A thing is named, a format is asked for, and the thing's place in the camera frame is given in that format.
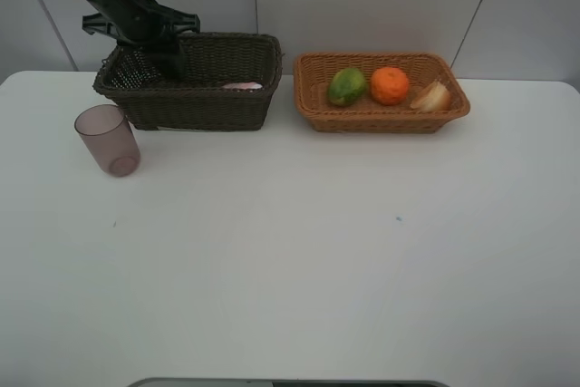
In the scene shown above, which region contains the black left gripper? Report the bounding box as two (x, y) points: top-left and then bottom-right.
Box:
(82, 0), (200, 46)

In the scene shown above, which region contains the black pump bottle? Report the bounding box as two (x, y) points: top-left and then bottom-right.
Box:
(143, 39), (185, 81)

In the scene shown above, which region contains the pink spray bottle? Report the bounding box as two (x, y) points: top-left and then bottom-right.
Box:
(222, 82), (263, 91)

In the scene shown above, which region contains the green lime fruit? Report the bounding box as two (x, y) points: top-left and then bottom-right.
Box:
(327, 68), (368, 107)

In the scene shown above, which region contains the orange mandarin fruit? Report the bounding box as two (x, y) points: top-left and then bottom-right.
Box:
(370, 67), (410, 106)

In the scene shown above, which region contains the translucent purple plastic cup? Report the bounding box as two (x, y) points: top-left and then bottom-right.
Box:
(74, 104), (140, 178)

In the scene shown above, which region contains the dark brown wicker basket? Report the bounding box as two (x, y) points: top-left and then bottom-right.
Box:
(93, 33), (283, 131)

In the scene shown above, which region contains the orange wicker basket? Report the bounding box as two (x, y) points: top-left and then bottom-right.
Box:
(294, 52), (470, 133)

